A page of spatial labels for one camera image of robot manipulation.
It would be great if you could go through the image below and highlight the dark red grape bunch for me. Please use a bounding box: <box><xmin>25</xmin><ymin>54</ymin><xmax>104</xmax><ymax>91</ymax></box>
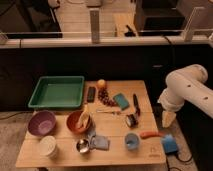
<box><xmin>98</xmin><ymin>89</ymin><xmax>117</xmax><ymax>107</ymax></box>

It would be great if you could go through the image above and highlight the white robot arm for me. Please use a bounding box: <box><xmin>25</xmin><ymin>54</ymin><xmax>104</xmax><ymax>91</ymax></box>
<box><xmin>158</xmin><ymin>64</ymin><xmax>213</xmax><ymax>128</ymax></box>

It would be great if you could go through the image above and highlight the orange carrot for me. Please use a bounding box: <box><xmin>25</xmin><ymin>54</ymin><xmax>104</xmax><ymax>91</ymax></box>
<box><xmin>140</xmin><ymin>131</ymin><xmax>164</xmax><ymax>139</ymax></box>

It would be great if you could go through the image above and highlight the blue mug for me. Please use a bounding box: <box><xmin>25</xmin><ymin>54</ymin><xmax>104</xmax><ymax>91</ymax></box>
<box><xmin>124</xmin><ymin>133</ymin><xmax>140</xmax><ymax>150</ymax></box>

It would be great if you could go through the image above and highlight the teal sponge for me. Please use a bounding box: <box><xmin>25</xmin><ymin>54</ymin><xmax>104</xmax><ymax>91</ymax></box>
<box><xmin>113</xmin><ymin>93</ymin><xmax>129</xmax><ymax>110</ymax></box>

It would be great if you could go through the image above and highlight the orange fruit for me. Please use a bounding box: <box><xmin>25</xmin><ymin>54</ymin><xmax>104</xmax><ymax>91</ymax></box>
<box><xmin>97</xmin><ymin>79</ymin><xmax>106</xmax><ymax>89</ymax></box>

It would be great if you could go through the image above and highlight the grey-blue cloth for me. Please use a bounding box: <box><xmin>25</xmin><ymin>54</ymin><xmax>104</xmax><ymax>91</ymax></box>
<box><xmin>87</xmin><ymin>129</ymin><xmax>110</xmax><ymax>150</ymax></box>

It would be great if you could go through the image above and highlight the black rectangular block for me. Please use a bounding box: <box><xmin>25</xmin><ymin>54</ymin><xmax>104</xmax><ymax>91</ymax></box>
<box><xmin>87</xmin><ymin>87</ymin><xmax>96</xmax><ymax>103</ymax></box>

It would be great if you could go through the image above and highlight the small steel cup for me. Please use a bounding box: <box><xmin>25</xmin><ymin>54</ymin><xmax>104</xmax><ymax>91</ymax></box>
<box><xmin>76</xmin><ymin>139</ymin><xmax>90</xmax><ymax>154</ymax></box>

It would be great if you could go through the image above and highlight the orange-brown bowl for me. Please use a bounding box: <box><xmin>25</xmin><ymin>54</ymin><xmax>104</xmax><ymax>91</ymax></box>
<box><xmin>66</xmin><ymin>110</ymin><xmax>92</xmax><ymax>134</ymax></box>

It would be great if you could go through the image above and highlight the green plastic tray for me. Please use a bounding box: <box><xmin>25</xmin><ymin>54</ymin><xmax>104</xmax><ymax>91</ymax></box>
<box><xmin>28</xmin><ymin>76</ymin><xmax>84</xmax><ymax>109</ymax></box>

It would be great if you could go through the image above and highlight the white cup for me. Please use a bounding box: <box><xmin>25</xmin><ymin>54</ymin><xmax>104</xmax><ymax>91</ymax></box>
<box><xmin>37</xmin><ymin>136</ymin><xmax>58</xmax><ymax>158</ymax></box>

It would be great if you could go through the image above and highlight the purple bowl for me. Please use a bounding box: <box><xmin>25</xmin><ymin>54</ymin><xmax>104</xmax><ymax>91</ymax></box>
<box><xmin>28</xmin><ymin>110</ymin><xmax>56</xmax><ymax>136</ymax></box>

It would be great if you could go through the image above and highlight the black handled knife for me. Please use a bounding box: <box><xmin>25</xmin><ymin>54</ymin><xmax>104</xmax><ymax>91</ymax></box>
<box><xmin>133</xmin><ymin>94</ymin><xmax>140</xmax><ymax>116</ymax></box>

